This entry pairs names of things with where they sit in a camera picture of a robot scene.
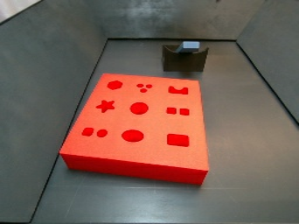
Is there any black curved cradle stand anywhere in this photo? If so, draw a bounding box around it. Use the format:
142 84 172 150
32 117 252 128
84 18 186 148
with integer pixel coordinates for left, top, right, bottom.
162 45 209 72

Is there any blue slotted double-square peg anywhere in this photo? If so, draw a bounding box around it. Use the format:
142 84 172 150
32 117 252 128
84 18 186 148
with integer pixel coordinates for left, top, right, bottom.
174 41 200 53

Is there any red shape-sorting board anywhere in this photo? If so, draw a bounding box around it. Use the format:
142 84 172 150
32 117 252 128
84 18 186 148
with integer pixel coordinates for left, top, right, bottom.
60 73 209 185

